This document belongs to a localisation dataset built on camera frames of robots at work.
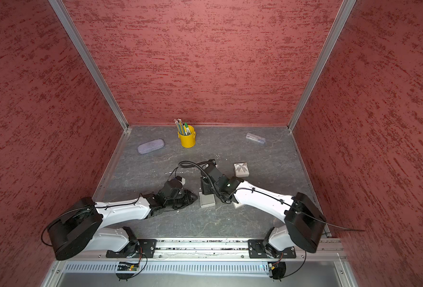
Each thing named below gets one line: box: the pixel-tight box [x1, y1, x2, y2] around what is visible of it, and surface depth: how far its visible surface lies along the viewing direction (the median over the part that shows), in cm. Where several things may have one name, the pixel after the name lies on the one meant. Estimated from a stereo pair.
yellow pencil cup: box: [178, 124, 197, 149], surface depth 111 cm
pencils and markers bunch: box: [173, 118, 192, 136], surface depth 105 cm
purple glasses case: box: [137, 138, 165, 155], surface depth 109 cm
